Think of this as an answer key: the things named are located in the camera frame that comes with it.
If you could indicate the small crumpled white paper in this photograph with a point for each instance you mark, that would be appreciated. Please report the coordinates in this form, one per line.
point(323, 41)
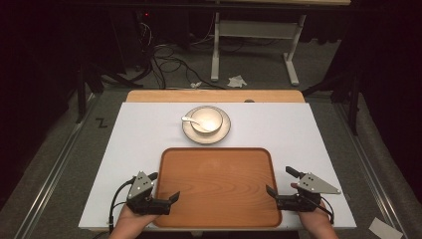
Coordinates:
point(195, 85)

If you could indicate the metal floor rail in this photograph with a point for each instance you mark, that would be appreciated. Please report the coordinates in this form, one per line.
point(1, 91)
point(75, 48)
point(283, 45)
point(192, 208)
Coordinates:
point(56, 166)
point(367, 166)

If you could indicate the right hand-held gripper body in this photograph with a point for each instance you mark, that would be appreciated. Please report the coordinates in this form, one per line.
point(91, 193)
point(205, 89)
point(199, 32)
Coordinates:
point(310, 186)

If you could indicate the cream ceramic bowl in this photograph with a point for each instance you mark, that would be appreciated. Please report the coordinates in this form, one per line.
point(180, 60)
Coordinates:
point(210, 118)

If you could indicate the wooden tray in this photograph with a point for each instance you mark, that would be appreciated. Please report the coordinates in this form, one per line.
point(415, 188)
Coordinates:
point(217, 189)

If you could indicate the white metal desk frame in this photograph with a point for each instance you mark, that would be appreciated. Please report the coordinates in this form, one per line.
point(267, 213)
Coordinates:
point(252, 29)

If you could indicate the flat white paper sheet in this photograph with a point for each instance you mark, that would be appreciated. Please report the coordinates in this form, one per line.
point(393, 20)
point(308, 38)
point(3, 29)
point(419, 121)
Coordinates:
point(384, 229)

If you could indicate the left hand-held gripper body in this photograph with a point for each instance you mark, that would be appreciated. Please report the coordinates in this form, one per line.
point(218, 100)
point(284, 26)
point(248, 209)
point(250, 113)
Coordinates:
point(141, 186)

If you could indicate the cream plate with dark rim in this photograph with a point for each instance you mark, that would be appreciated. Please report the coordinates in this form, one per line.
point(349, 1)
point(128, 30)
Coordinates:
point(220, 134)

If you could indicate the large crumpled white paper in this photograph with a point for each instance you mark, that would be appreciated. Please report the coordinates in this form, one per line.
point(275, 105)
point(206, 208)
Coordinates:
point(237, 81)

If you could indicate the white table board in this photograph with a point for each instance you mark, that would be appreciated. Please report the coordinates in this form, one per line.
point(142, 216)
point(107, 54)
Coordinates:
point(132, 149)

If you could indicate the wooden table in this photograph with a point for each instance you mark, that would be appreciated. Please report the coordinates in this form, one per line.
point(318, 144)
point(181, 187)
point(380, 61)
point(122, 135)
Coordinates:
point(199, 96)

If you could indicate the dark round table grommet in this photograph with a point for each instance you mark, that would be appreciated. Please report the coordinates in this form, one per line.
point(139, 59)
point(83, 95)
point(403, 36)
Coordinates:
point(249, 101)

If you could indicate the black metal stand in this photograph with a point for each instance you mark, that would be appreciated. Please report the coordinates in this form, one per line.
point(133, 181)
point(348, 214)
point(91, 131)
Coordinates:
point(80, 99)
point(353, 113)

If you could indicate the person's right hand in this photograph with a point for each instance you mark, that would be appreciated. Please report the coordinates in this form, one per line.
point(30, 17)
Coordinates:
point(318, 224)

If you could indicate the white ceramic spoon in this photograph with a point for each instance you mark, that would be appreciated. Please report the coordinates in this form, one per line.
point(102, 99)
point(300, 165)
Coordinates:
point(186, 119)

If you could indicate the person's left hand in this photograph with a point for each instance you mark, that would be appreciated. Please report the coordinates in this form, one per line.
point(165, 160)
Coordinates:
point(129, 225)

